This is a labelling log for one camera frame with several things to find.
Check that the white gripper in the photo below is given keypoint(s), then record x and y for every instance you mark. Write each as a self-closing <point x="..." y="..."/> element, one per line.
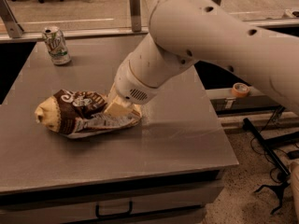
<point x="132" y="86"/>

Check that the brown chip bag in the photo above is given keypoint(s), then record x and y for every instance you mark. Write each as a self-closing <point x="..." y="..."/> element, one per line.
<point x="78" y="114"/>

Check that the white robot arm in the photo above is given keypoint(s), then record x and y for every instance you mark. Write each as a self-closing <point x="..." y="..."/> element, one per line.
<point x="184" y="32"/>

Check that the green 7up can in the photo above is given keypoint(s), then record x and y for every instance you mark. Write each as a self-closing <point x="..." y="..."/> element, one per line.
<point x="54" y="40"/>

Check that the grey table drawer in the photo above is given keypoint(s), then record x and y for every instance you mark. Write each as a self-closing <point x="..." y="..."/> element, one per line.
<point x="175" y="204"/>

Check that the orange tape roll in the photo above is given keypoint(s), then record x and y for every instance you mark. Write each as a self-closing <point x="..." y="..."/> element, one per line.
<point x="240" y="90"/>

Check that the black metal stand leg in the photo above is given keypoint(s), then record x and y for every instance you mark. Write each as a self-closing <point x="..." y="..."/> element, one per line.
<point x="284" y="172"/>

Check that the black drawer handle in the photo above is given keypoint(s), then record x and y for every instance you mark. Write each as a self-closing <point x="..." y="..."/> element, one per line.
<point x="110" y="210"/>

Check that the middle metal railing post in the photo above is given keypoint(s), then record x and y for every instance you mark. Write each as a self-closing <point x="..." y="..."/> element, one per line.
<point x="135" y="14"/>

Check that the left metal railing post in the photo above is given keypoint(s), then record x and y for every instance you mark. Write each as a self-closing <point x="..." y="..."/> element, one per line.
<point x="14" y="30"/>

